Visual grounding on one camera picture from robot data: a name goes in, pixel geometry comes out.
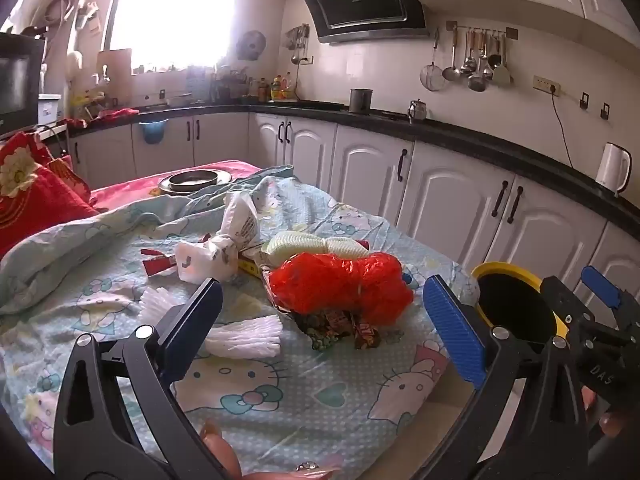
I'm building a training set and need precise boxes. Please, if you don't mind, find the red cloth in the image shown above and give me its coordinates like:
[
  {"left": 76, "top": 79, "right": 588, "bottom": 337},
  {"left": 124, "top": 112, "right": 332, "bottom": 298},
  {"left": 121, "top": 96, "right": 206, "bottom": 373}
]
[{"left": 67, "top": 107, "right": 140, "bottom": 129}]

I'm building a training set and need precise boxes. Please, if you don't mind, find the white electric kettle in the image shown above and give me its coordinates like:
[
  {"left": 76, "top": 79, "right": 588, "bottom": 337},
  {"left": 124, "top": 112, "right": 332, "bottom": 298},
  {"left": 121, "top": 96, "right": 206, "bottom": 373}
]
[{"left": 595, "top": 142, "right": 632, "bottom": 197}]

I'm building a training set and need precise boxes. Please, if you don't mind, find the bright kitchen window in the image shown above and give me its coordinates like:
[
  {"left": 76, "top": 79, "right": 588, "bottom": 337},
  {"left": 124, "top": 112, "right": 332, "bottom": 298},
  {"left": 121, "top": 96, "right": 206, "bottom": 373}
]
[{"left": 102, "top": 0, "right": 242, "bottom": 77}]

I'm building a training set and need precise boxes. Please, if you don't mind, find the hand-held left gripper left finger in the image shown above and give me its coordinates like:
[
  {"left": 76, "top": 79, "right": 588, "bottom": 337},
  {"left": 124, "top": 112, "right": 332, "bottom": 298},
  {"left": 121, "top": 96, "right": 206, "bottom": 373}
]
[{"left": 52, "top": 276, "right": 241, "bottom": 480}]

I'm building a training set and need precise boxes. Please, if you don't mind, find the pale green foam net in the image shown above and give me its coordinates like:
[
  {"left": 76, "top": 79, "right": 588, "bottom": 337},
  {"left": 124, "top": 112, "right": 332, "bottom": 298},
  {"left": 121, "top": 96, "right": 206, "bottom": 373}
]
[
  {"left": 262, "top": 232, "right": 329, "bottom": 266},
  {"left": 325, "top": 237, "right": 369, "bottom": 262}
]

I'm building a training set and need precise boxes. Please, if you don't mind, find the red plastic bag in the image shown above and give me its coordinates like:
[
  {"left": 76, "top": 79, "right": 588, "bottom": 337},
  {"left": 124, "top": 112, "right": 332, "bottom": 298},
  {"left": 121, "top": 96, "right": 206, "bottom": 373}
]
[{"left": 268, "top": 252, "right": 415, "bottom": 325}]

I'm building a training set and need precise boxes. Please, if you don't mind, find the person's left hand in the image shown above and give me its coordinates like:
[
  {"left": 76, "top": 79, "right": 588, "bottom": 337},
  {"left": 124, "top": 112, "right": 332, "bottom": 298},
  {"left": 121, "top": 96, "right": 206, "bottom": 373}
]
[{"left": 199, "top": 420, "right": 337, "bottom": 480}]

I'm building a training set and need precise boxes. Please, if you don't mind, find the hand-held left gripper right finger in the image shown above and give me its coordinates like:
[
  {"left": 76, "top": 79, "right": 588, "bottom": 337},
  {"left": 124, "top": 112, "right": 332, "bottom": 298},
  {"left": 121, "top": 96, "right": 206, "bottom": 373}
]
[{"left": 422, "top": 274, "right": 598, "bottom": 480}]

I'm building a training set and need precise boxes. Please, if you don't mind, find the wire strainer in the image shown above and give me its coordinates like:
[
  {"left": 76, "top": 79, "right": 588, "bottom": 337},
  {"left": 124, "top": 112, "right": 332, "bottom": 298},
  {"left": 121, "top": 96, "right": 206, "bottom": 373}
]
[{"left": 419, "top": 30, "right": 447, "bottom": 92}]

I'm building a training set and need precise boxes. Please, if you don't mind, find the steel spoon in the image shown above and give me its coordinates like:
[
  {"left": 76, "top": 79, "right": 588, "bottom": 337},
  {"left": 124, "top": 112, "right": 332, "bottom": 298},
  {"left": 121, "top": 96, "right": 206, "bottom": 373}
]
[{"left": 461, "top": 30, "right": 479, "bottom": 74}]

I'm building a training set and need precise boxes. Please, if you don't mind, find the dark green snack wrapper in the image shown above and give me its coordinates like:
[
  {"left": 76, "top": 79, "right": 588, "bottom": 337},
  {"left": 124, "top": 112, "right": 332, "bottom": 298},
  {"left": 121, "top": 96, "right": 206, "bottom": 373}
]
[{"left": 295, "top": 311, "right": 351, "bottom": 352}]

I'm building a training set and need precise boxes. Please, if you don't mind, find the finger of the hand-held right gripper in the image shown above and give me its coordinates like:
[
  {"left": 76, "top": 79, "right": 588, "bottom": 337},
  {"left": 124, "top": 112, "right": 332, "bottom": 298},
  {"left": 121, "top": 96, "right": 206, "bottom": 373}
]
[
  {"left": 581, "top": 265, "right": 640, "bottom": 332},
  {"left": 539, "top": 274, "right": 602, "bottom": 335}
]

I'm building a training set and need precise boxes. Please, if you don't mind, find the red embroidered cushion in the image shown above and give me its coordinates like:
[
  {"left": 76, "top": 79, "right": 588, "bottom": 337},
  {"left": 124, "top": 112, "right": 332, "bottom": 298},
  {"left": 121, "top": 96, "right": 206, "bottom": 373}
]
[{"left": 0, "top": 156, "right": 101, "bottom": 257}]

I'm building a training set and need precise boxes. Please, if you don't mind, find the red snack bag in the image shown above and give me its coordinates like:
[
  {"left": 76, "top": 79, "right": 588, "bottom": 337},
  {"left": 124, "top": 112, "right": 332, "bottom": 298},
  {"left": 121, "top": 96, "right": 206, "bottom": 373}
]
[{"left": 0, "top": 132, "right": 55, "bottom": 201}]

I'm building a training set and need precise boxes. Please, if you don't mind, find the knotted white plastic bag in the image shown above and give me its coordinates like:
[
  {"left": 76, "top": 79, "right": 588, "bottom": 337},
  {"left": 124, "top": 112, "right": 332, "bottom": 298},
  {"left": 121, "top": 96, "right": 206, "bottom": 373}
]
[{"left": 175, "top": 191, "right": 262, "bottom": 284}]

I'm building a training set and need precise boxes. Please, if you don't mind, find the round grey fan cover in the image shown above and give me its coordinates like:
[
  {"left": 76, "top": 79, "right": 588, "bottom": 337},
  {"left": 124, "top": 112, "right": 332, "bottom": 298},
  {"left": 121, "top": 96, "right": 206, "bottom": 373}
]
[{"left": 236, "top": 30, "right": 267, "bottom": 61}]

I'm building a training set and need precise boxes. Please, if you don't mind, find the red snack wrapper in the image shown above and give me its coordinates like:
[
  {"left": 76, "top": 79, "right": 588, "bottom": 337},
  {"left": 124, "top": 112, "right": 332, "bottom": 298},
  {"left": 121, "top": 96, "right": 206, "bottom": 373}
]
[{"left": 140, "top": 247, "right": 179, "bottom": 277}]

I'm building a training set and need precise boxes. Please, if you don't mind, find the black power cable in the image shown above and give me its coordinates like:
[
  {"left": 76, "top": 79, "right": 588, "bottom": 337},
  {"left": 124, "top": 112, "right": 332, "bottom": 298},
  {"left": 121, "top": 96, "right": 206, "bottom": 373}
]
[{"left": 550, "top": 91, "right": 577, "bottom": 169}]

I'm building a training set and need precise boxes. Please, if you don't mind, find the small hanging utensil set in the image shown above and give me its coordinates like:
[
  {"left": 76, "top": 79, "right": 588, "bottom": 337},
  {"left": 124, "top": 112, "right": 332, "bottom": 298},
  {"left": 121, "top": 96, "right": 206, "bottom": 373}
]
[{"left": 286, "top": 24, "right": 312, "bottom": 66}]

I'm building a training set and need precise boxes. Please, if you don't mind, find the black range hood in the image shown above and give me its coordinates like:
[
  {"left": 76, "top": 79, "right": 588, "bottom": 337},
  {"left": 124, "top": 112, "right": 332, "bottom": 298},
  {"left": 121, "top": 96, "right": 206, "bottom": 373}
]
[{"left": 293, "top": 0, "right": 431, "bottom": 45}]

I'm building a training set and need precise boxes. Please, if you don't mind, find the pale green spatula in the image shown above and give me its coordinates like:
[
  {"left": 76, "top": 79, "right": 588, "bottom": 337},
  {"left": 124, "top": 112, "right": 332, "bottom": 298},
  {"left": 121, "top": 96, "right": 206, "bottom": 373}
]
[{"left": 492, "top": 35, "right": 513, "bottom": 86}]

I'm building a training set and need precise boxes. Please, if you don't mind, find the dish rack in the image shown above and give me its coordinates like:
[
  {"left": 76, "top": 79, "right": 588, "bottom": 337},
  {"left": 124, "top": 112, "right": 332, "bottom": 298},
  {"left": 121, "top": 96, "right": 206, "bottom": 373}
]
[{"left": 186, "top": 65, "right": 251, "bottom": 104}]

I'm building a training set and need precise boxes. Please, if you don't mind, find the coiled hose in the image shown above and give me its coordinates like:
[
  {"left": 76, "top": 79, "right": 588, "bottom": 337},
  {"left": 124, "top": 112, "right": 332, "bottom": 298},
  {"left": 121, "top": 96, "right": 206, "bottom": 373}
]
[{"left": 42, "top": 0, "right": 77, "bottom": 27}]

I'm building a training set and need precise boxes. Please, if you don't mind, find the light blue storage box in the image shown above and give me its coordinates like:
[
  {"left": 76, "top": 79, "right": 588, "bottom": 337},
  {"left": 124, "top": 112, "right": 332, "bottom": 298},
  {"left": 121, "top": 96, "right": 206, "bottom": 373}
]
[{"left": 37, "top": 94, "right": 64, "bottom": 126}]

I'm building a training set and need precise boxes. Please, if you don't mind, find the brown snack wrapper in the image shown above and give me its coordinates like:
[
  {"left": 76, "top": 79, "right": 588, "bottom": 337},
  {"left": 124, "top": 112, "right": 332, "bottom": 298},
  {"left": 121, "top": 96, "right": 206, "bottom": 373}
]
[{"left": 350, "top": 317, "right": 384, "bottom": 351}]

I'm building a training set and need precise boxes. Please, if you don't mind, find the cartoon cat printed blanket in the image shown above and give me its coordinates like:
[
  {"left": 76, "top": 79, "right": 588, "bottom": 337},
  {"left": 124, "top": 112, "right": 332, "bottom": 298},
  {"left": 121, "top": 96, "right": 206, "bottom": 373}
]
[{"left": 0, "top": 164, "right": 482, "bottom": 480}]

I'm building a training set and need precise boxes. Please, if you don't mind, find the dark metal pot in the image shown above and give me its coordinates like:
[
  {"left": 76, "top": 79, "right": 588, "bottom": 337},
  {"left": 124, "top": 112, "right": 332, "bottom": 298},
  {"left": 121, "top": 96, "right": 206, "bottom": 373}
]
[{"left": 348, "top": 88, "right": 374, "bottom": 115}]

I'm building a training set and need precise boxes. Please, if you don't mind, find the pink bed sheet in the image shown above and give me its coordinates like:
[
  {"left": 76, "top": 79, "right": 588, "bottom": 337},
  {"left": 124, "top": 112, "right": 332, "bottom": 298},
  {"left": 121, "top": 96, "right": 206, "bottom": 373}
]
[{"left": 89, "top": 160, "right": 263, "bottom": 212}]

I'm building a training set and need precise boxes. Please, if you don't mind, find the black bin with yellow rim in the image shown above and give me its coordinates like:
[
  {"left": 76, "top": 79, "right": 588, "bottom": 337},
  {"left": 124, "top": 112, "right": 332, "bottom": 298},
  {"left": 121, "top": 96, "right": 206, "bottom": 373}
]
[{"left": 470, "top": 261, "right": 571, "bottom": 357}]

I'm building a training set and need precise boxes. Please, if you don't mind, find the black microwave oven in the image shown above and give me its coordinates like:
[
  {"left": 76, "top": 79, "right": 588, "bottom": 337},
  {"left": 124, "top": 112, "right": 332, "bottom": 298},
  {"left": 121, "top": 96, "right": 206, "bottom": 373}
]
[{"left": 0, "top": 34, "right": 46, "bottom": 134}]

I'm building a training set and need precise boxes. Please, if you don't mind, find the metal basin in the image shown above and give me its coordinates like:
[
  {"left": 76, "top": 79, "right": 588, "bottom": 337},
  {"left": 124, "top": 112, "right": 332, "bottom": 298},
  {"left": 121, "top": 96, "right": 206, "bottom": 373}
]
[{"left": 159, "top": 169, "right": 232, "bottom": 196}]

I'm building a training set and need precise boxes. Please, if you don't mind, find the long steel ladle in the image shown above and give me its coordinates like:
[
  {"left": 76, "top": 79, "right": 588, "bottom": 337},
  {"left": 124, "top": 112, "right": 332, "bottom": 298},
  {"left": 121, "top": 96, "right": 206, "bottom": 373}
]
[{"left": 442, "top": 27, "right": 462, "bottom": 82}]

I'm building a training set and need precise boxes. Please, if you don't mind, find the blue hanging basin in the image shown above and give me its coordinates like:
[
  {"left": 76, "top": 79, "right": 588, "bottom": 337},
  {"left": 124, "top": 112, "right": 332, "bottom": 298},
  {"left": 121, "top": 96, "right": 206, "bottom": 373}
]
[{"left": 140, "top": 119, "right": 170, "bottom": 145}]

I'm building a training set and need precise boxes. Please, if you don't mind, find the person's right hand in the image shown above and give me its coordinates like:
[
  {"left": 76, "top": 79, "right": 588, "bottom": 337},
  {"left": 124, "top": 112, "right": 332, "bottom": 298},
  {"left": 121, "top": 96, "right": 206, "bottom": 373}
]
[{"left": 582, "top": 387, "right": 628, "bottom": 439}]

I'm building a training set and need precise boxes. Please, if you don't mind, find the wall utensil rail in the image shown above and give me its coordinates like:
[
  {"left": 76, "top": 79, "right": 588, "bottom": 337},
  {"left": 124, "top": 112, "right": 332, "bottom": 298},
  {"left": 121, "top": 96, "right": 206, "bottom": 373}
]
[{"left": 446, "top": 21, "right": 519, "bottom": 40}]

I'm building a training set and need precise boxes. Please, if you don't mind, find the black kitchen countertop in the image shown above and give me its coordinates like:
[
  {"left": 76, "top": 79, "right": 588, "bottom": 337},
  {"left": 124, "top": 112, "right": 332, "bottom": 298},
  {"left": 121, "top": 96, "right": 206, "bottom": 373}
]
[{"left": 65, "top": 102, "right": 640, "bottom": 222}]

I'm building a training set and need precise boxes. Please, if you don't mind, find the white foam net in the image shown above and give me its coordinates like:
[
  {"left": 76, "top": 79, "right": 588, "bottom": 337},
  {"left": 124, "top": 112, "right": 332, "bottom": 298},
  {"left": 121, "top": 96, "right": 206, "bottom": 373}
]
[
  {"left": 137, "top": 285, "right": 189, "bottom": 329},
  {"left": 203, "top": 314, "right": 285, "bottom": 360}
]

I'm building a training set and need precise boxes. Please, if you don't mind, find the large steel ladle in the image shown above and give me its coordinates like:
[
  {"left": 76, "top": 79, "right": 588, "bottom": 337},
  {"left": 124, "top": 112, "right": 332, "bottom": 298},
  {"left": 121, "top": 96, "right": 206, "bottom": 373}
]
[{"left": 468, "top": 32, "right": 490, "bottom": 93}]

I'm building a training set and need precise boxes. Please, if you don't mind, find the beige wall socket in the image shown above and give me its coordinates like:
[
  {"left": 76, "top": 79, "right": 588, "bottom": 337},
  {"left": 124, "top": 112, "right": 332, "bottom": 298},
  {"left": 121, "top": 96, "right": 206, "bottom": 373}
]
[{"left": 532, "top": 75, "right": 562, "bottom": 96}]

